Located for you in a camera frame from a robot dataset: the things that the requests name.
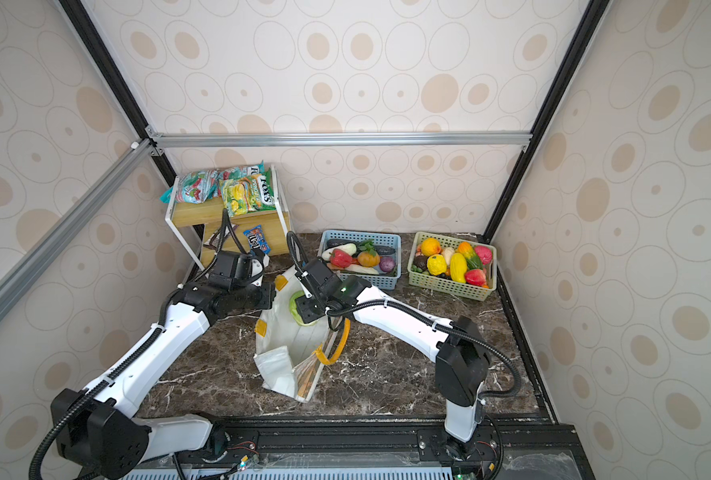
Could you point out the green cabbage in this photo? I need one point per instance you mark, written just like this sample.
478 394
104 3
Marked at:
303 309

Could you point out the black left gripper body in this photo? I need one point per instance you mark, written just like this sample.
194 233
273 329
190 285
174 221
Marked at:
252 295

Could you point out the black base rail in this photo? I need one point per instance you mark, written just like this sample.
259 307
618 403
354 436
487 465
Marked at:
381 447

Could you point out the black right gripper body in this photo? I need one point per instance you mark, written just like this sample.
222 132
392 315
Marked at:
310 307

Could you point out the green gummy snack bag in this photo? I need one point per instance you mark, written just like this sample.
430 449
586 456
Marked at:
193 187

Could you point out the pink peach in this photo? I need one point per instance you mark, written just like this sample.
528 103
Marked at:
485 254

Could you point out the green plastic basket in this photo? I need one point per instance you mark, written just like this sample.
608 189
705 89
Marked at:
419 277

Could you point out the green leafy vegetable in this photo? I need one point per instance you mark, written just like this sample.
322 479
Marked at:
367 246

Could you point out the purple cabbage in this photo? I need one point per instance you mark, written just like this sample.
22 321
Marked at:
387 264

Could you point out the yellow candy snack bag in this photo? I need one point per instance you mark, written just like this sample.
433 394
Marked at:
240 196

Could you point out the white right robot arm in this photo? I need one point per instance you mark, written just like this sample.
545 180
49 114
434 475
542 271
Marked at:
468 370

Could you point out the horizontal aluminium rail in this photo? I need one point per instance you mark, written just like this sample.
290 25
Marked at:
348 139

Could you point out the white grocery bag yellow handles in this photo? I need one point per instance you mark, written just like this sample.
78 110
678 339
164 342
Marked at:
289 354

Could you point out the red bell pepper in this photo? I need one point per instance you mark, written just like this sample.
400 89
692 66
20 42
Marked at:
341 258

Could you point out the orange fruit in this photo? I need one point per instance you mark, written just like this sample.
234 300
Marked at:
430 247

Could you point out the white eggplant lower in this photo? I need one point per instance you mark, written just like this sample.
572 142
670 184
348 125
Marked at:
362 270

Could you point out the red apple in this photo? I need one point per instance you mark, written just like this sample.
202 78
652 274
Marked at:
477 278

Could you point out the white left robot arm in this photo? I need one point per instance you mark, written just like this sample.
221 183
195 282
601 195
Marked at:
96 427

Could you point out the blue plastic basket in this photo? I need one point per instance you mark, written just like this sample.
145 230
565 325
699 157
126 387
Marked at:
383 281

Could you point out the left diagonal aluminium rail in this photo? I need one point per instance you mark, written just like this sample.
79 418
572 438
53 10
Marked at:
26 272

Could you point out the green mint snack bag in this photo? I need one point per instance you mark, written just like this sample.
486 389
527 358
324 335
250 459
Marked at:
263 176

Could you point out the blue candy packet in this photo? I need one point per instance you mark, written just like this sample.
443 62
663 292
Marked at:
256 239

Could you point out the dark eggplant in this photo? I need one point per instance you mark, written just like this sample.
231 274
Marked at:
381 249

